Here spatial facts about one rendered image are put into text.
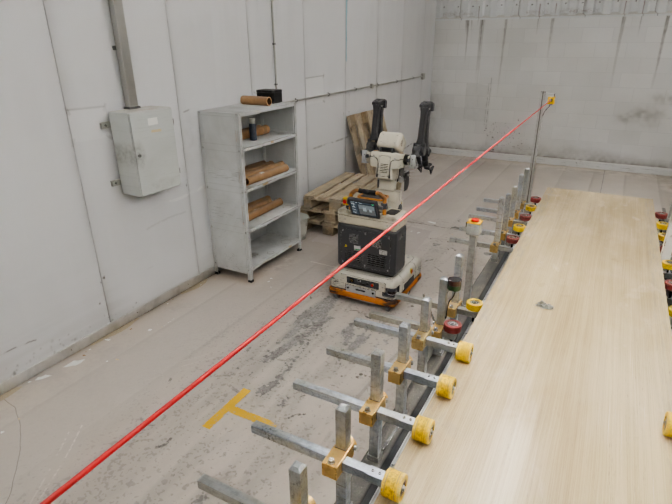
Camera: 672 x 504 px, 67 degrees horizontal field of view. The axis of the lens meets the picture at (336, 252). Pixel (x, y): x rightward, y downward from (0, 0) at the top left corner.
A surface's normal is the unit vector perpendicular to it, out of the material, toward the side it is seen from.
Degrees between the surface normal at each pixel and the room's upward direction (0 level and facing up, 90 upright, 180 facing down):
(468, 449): 0
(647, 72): 90
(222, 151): 90
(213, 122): 90
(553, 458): 0
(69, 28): 90
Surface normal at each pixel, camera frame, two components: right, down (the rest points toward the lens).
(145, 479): 0.00, -0.92
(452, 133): -0.47, 0.35
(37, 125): 0.88, 0.18
